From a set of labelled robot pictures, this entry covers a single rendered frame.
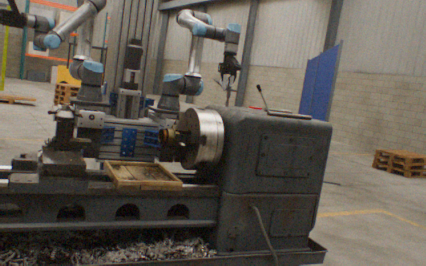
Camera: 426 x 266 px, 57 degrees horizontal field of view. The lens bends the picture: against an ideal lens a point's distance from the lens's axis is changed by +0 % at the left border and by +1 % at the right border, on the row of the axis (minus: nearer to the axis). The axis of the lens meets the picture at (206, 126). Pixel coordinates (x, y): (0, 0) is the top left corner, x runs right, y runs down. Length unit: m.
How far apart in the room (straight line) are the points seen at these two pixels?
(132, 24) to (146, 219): 1.29
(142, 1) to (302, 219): 1.63
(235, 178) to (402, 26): 11.90
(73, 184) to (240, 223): 0.83
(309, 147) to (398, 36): 11.51
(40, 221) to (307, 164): 1.29
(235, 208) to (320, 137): 0.59
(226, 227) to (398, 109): 11.26
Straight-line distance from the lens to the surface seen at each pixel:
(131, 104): 2.55
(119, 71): 2.57
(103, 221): 1.79
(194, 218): 1.91
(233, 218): 1.95
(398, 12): 13.67
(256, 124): 1.85
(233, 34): 2.13
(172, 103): 2.46
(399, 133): 12.86
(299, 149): 2.03
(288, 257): 2.09
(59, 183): 1.63
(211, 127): 1.84
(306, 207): 2.17
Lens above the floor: 1.37
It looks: 7 degrees down
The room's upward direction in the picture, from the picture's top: 8 degrees clockwise
